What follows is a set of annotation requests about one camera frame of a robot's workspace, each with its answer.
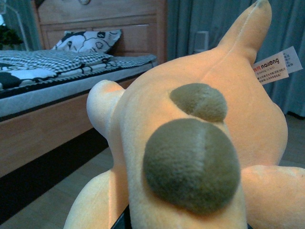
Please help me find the yellow plush dinosaur toy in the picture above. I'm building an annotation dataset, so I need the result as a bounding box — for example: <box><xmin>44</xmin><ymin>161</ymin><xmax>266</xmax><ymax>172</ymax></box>
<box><xmin>64</xmin><ymin>0</ymin><xmax>305</xmax><ymax>229</ymax></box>

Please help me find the checkered bed sheet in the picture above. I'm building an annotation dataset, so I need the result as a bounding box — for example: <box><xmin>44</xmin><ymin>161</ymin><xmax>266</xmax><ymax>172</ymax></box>
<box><xmin>0</xmin><ymin>54</ymin><xmax>156</xmax><ymax>99</ymax></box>

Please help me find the black and white pillow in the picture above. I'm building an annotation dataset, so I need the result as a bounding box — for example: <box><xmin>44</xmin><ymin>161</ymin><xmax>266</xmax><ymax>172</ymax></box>
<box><xmin>52</xmin><ymin>30</ymin><xmax>122</xmax><ymax>53</ymax></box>

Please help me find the white plastic-wrapped mattress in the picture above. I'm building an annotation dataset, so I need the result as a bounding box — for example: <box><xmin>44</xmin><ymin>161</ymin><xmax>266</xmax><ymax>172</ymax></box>
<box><xmin>0</xmin><ymin>61</ymin><xmax>157</xmax><ymax>121</ymax></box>

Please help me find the black and white duvet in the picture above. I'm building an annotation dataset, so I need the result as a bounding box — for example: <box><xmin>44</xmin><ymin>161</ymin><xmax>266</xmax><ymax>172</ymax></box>
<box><xmin>0</xmin><ymin>50</ymin><xmax>112</xmax><ymax>89</ymax></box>

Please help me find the dark green plant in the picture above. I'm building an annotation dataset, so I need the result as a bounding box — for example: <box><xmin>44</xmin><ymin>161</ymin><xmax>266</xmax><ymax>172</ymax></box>
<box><xmin>0</xmin><ymin>25</ymin><xmax>23</xmax><ymax>50</ymax></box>

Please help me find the white wall socket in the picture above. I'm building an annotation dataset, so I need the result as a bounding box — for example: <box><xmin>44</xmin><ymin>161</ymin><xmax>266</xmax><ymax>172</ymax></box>
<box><xmin>193</xmin><ymin>31</ymin><xmax>209</xmax><ymax>53</ymax></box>

